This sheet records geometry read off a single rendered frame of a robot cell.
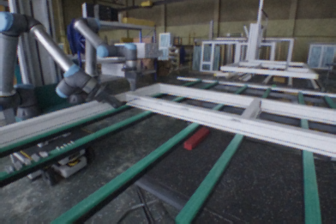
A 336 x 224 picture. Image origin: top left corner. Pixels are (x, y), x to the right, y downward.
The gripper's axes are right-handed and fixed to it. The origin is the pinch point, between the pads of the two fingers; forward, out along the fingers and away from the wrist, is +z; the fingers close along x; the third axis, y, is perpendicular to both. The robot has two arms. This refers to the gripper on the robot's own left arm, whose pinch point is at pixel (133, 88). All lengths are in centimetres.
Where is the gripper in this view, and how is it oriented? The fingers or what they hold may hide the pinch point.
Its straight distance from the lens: 142.1
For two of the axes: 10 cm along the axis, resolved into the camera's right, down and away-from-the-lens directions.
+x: -8.2, -1.6, 5.5
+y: 5.7, -2.3, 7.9
